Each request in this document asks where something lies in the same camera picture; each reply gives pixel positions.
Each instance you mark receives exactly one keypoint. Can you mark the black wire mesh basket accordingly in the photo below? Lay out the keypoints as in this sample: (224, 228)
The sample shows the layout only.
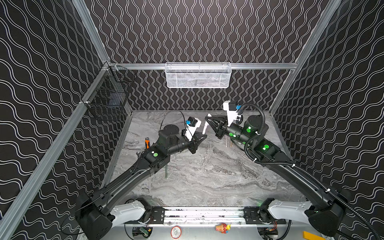
(108, 102)

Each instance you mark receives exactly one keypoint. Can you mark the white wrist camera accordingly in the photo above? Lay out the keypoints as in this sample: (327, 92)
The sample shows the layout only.
(192, 125)
(232, 107)

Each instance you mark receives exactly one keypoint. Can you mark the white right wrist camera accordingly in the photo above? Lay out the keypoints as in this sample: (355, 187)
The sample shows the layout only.
(232, 107)

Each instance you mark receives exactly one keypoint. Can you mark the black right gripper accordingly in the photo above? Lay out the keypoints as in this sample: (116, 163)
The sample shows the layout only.
(223, 127)

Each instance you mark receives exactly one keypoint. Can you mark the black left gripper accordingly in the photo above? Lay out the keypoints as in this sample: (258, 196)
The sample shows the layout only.
(193, 145)

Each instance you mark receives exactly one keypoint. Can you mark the orange handled screwdriver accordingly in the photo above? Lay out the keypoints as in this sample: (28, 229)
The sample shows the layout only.
(147, 142)

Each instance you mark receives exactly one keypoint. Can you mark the white wire mesh basket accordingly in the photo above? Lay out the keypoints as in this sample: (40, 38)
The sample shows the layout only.
(194, 75)

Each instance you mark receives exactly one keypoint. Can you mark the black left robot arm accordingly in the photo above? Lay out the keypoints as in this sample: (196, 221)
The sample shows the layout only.
(94, 212)

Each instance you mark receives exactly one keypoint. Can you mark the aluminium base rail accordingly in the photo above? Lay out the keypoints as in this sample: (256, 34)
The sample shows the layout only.
(204, 214)

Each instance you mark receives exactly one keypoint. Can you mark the yellow block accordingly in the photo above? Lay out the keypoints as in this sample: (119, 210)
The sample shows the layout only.
(310, 236)

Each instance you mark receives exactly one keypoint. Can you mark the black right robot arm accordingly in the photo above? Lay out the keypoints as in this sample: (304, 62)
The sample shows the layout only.
(324, 208)

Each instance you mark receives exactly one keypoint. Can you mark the small red yellow toy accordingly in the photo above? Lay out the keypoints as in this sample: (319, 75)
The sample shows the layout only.
(223, 228)

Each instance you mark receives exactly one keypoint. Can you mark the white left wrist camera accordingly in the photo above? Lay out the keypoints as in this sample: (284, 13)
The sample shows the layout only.
(192, 125)

